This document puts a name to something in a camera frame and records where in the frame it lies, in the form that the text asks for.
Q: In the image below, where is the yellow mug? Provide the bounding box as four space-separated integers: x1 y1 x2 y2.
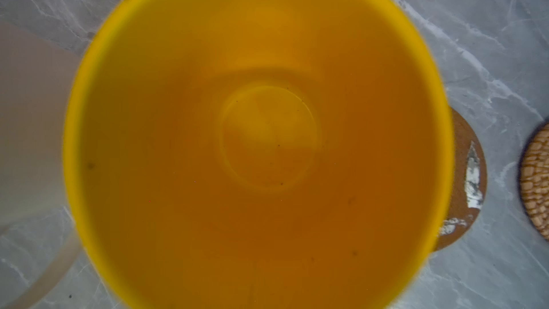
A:
63 0 454 308

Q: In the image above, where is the dark brown round coaster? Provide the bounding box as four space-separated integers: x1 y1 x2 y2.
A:
435 110 488 251

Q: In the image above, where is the cream white mug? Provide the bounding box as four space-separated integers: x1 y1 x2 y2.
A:
0 21 84 309

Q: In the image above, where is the woven rattan round coaster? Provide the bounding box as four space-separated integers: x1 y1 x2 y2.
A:
519 123 548 241

